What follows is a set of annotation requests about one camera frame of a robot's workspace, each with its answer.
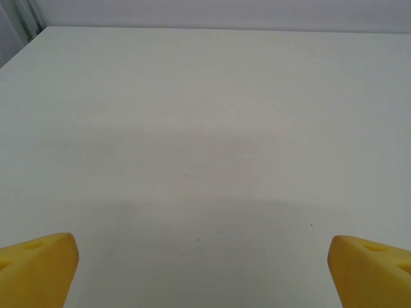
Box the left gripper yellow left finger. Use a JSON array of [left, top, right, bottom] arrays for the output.
[[0, 232, 80, 308]]

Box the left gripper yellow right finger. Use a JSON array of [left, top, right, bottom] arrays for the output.
[[326, 235, 411, 308]]

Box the aluminium vertical frame post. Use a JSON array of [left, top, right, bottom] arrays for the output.
[[11, 0, 48, 42]]

